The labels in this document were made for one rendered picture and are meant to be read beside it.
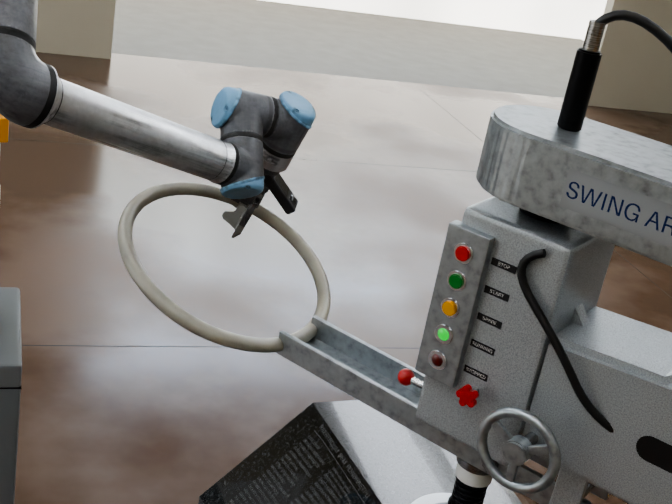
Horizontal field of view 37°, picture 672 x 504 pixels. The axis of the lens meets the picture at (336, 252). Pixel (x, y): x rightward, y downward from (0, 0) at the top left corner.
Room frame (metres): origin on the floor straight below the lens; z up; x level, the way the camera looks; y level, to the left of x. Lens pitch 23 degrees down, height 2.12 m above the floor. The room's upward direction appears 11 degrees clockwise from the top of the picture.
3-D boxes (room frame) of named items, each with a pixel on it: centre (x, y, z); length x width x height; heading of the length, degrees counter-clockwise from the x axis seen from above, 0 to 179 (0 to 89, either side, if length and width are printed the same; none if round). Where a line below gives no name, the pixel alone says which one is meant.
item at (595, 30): (1.63, -0.33, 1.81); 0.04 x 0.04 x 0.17
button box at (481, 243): (1.57, -0.21, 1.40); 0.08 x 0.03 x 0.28; 58
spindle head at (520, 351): (1.58, -0.40, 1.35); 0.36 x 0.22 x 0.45; 58
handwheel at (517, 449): (1.46, -0.37, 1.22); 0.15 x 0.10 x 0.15; 58
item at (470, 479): (1.63, -0.33, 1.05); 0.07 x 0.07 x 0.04
